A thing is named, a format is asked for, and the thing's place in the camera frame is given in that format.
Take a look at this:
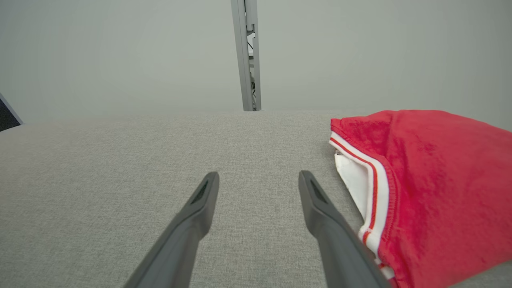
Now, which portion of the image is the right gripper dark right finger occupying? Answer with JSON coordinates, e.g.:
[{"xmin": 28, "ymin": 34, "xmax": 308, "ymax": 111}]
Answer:
[{"xmin": 298, "ymin": 170, "xmax": 391, "ymax": 288}]

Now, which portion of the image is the dark panel with pale frame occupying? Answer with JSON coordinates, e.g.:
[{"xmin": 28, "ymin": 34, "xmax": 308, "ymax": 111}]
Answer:
[{"xmin": 0, "ymin": 94, "xmax": 24, "ymax": 132}]

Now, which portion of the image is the grey metal partition post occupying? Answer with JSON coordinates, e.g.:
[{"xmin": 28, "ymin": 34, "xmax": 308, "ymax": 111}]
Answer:
[{"xmin": 230, "ymin": 0, "xmax": 262, "ymax": 112}]

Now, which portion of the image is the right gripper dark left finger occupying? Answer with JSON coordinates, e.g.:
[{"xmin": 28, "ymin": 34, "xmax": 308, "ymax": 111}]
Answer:
[{"xmin": 123, "ymin": 172, "xmax": 220, "ymax": 288}]

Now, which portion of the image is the red white basketball jersey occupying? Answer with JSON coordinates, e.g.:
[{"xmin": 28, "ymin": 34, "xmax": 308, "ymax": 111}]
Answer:
[{"xmin": 329, "ymin": 110, "xmax": 512, "ymax": 288}]

